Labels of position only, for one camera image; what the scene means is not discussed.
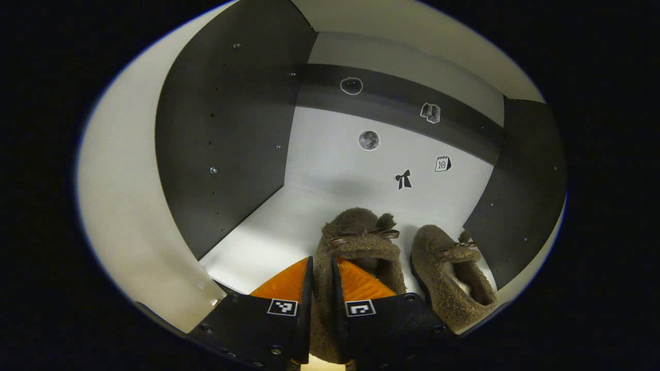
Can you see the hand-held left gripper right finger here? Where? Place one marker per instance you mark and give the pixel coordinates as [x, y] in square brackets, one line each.
[392, 330]

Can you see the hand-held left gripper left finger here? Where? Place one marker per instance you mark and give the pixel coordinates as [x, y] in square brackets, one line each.
[258, 324]

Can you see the brown fuzzy shoe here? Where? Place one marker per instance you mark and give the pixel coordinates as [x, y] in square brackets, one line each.
[356, 226]
[433, 268]

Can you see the grey cabinet door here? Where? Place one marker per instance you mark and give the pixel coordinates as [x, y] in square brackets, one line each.
[538, 252]
[124, 206]

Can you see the grey shoe cabinet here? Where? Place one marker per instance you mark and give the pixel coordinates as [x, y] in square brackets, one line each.
[330, 154]

